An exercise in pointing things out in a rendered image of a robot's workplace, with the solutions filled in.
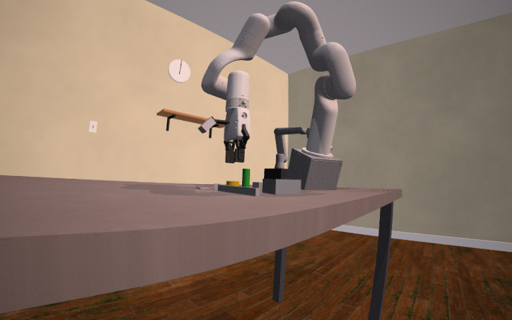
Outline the green flat plate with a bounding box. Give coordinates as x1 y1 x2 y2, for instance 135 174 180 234
242 169 250 187

